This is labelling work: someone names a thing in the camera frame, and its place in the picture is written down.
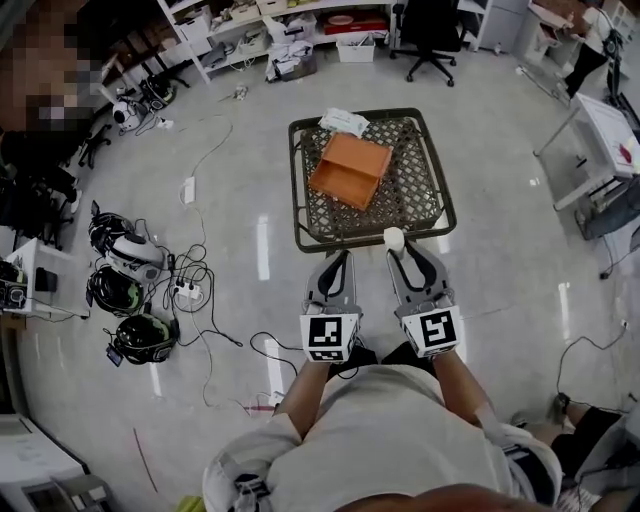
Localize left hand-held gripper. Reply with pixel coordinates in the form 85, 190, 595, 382
298, 249, 364, 364

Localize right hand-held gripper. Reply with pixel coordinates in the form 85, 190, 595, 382
385, 241, 462, 359

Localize orange box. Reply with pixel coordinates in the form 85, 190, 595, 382
308, 132, 394, 211

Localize person's left forearm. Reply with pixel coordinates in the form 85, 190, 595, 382
273, 358, 332, 444

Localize person's right forearm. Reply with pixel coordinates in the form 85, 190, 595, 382
430, 351, 497, 432

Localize red flat box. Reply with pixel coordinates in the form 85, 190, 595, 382
323, 13, 389, 36

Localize person's black shorts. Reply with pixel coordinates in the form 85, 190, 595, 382
327, 342, 437, 381

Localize dark woven lattice table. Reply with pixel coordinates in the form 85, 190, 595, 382
288, 107, 458, 255

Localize person's beige shirt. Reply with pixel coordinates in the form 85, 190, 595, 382
202, 362, 564, 512

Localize white wipes packet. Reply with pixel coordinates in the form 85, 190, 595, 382
318, 107, 371, 137

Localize black green helmet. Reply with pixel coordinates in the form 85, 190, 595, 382
85, 265, 146, 317
104, 314, 180, 366
138, 77, 177, 109

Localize white grey headset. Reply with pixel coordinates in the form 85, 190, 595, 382
103, 233, 170, 282

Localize grey bin with cloths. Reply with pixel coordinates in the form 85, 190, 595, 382
265, 42, 318, 83

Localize black white helmet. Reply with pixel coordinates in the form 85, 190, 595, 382
88, 200, 135, 256

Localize white plastic bin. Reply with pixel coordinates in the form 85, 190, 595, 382
335, 37, 376, 64

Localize white metal table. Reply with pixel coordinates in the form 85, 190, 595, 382
532, 92, 640, 212

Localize black office chair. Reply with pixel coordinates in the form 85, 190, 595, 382
388, 0, 465, 89
0, 124, 114, 251

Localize white round headset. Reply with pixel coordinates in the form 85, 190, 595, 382
110, 98, 142, 134

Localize white shelf unit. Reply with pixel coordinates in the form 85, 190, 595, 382
157, 0, 401, 86

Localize small white side table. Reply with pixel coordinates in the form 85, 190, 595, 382
0, 237, 92, 322

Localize white cabinet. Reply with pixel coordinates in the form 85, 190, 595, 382
0, 413, 114, 512

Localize black floor cable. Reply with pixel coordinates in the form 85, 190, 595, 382
248, 330, 302, 386

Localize white floor cable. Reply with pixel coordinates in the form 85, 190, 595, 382
192, 115, 235, 180

